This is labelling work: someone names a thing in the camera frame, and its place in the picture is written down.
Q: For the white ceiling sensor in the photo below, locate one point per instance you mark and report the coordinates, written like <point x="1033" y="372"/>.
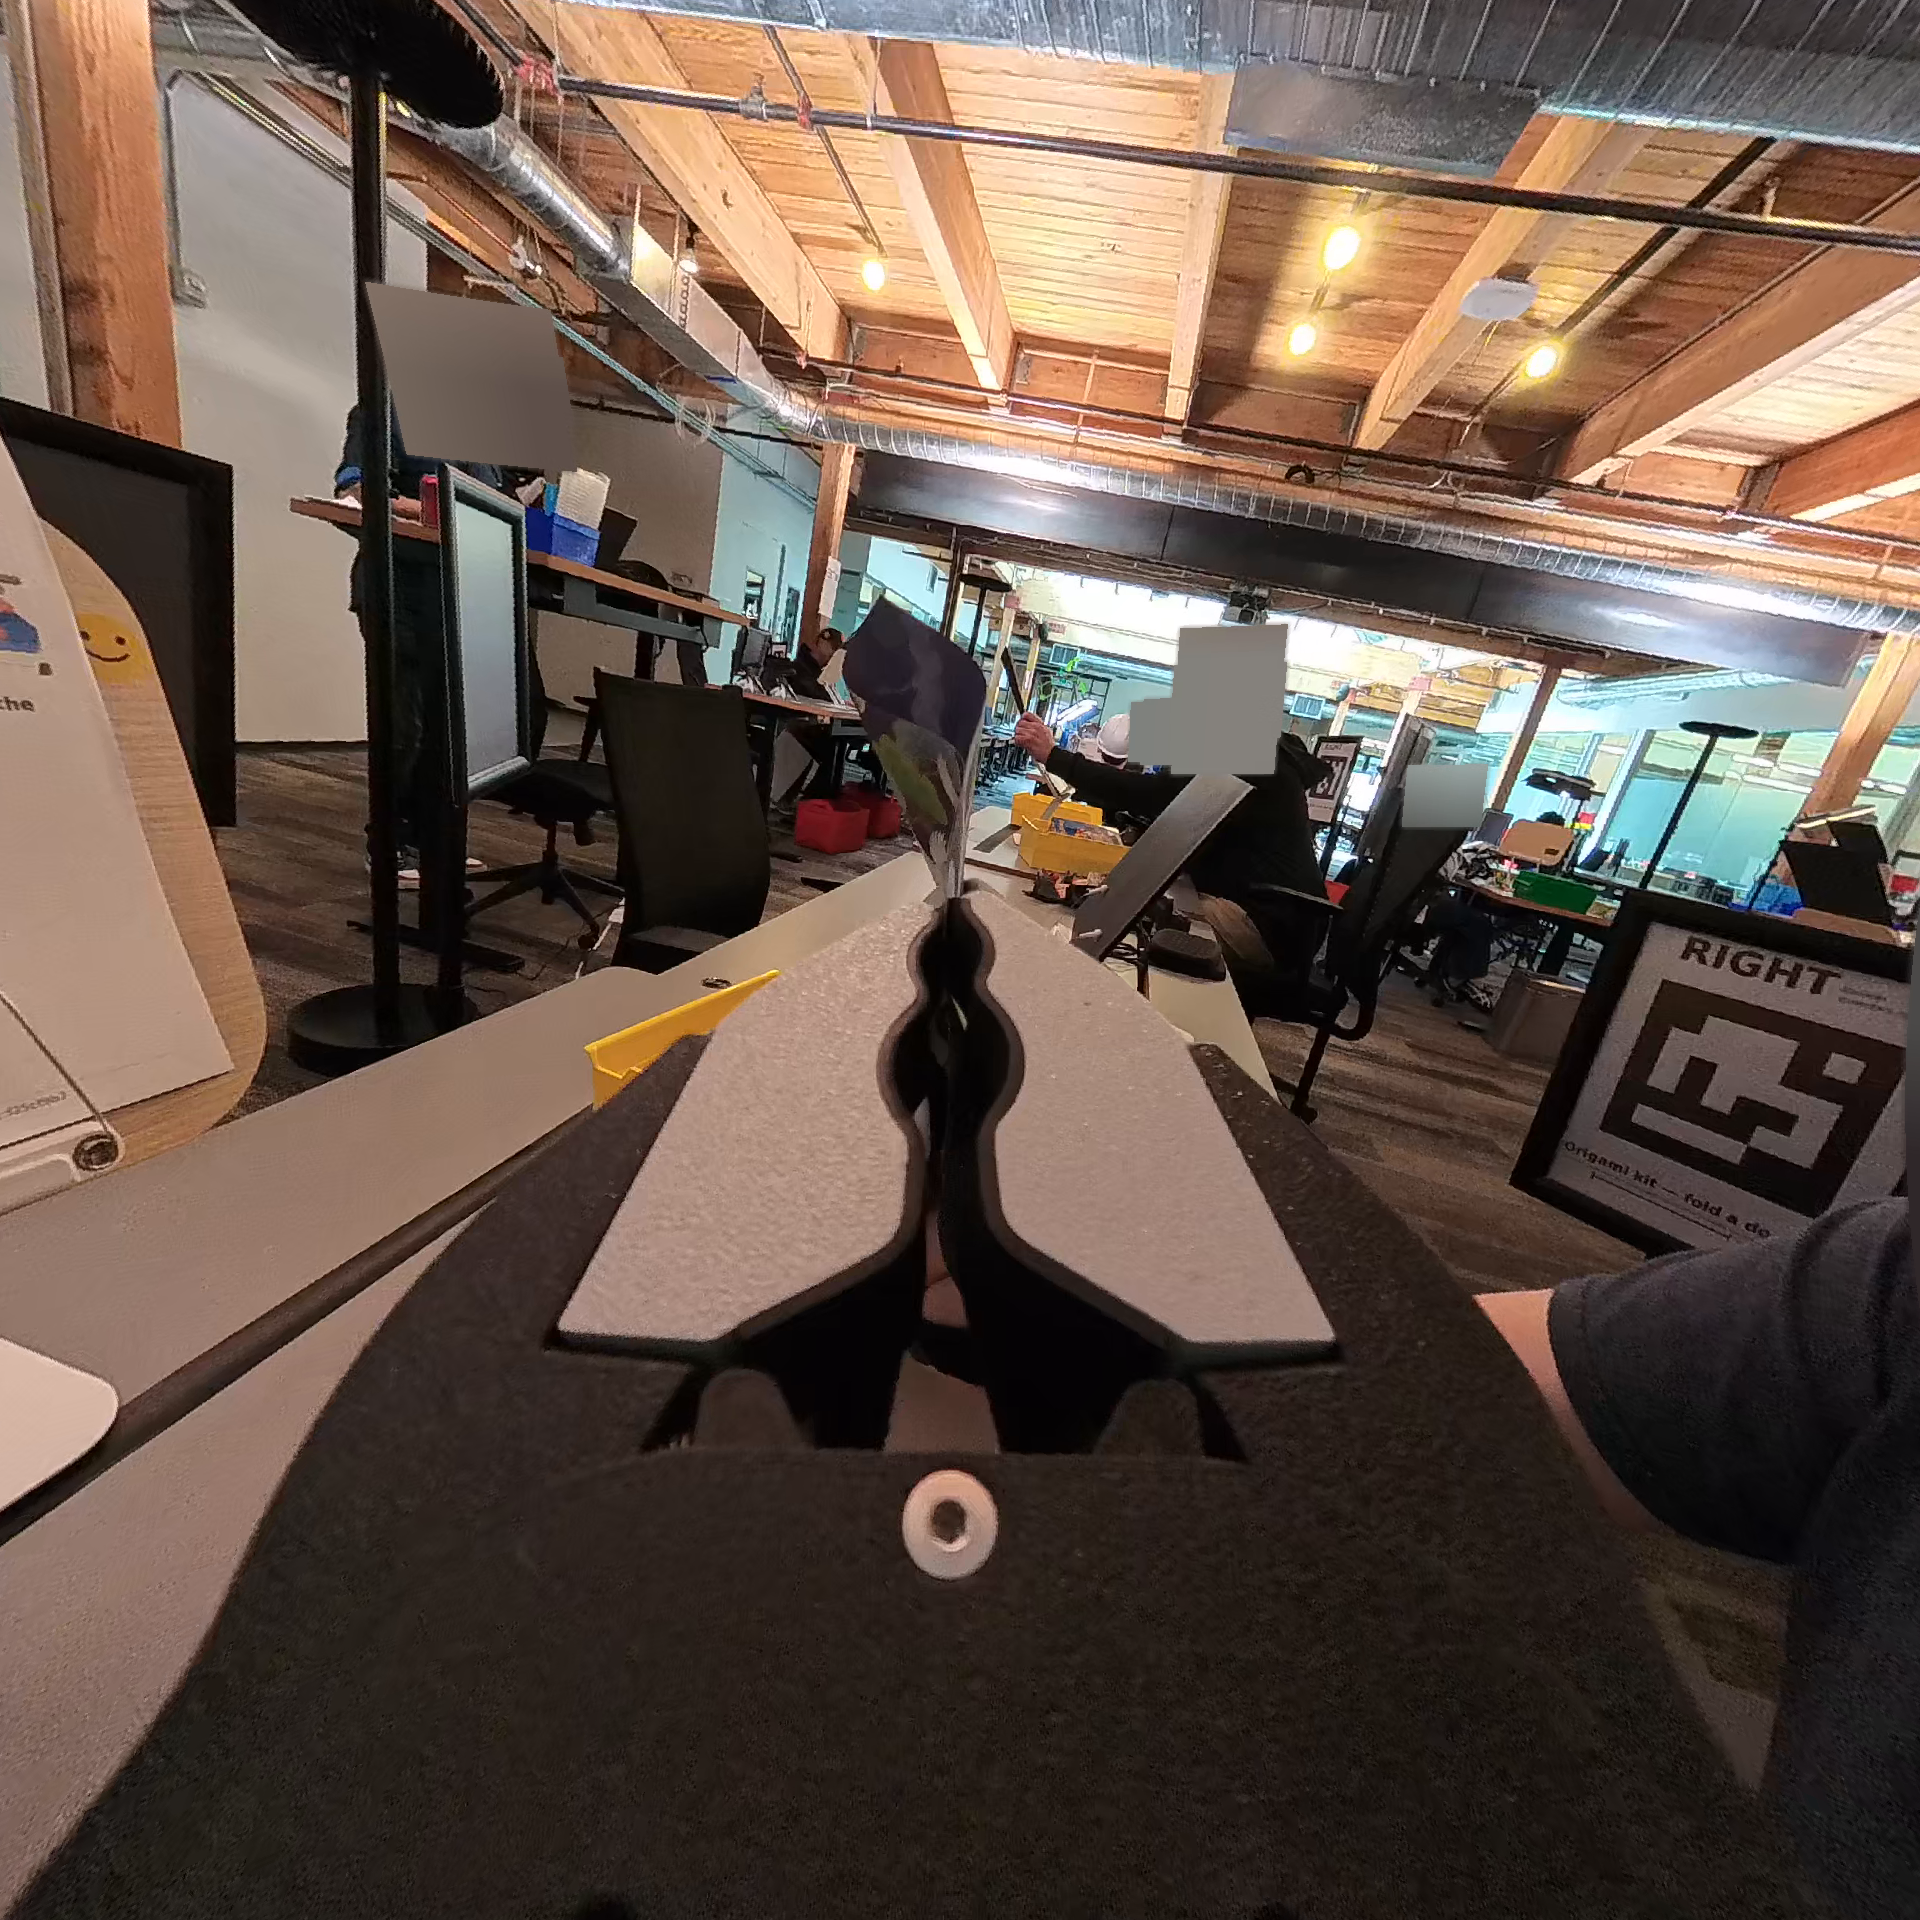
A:
<point x="1498" y="302"/>

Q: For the yellow plastic bin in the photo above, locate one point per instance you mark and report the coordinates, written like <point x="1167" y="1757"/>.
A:
<point x="657" y="1041"/>
<point x="1069" y="846"/>

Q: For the blue storage box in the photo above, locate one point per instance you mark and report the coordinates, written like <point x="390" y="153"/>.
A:
<point x="564" y="538"/>

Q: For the black padded wrist rest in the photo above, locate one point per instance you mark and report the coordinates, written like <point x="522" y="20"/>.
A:
<point x="1186" y="956"/>

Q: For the grey framed panel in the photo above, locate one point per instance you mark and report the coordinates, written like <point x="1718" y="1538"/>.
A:
<point x="488" y="645"/>

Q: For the wooden instruction board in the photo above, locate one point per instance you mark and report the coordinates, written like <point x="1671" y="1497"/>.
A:
<point x="160" y="778"/>

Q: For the black framed screen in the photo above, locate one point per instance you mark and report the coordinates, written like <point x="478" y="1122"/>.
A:
<point x="160" y="480"/>

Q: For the printed instruction sheet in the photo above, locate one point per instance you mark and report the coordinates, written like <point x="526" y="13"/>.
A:
<point x="79" y="900"/>

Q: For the silver air duct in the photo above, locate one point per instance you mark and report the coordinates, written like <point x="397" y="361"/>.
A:
<point x="1351" y="493"/>

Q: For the wooden standing desk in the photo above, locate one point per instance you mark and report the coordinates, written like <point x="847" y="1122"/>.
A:
<point x="600" y="577"/>

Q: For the framed marker sign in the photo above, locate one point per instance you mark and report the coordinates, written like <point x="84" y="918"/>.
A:
<point x="1721" y="1095"/>

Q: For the black tilted board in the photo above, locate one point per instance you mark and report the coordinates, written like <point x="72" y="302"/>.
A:
<point x="1164" y="852"/>

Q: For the patterned origami paper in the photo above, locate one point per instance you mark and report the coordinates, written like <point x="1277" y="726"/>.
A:
<point x="917" y="685"/>

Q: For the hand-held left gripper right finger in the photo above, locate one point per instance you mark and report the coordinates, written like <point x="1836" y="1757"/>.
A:
<point x="1141" y="1188"/>

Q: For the black office chair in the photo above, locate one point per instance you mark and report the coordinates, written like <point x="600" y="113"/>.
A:
<point x="681" y="808"/>
<point x="1385" y="900"/>

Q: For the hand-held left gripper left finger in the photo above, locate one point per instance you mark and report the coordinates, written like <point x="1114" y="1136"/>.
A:
<point x="751" y="1188"/>

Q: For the red bag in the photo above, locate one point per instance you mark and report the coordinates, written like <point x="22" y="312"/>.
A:
<point x="833" y="824"/>

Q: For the white plastic container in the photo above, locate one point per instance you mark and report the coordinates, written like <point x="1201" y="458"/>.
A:
<point x="578" y="493"/>

